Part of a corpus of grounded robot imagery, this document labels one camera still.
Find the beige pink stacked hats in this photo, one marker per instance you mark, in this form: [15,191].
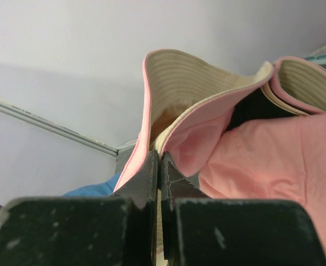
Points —
[275,144]

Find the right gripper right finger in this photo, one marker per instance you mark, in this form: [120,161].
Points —
[173,185]

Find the left aluminium corner post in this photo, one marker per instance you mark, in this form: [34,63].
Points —
[40,122]

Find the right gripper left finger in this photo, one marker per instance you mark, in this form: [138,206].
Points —
[140,196]

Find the blue bucket hat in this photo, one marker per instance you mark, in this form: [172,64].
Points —
[102,189]

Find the pink bucket hat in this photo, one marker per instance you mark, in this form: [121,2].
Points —
[188,104]

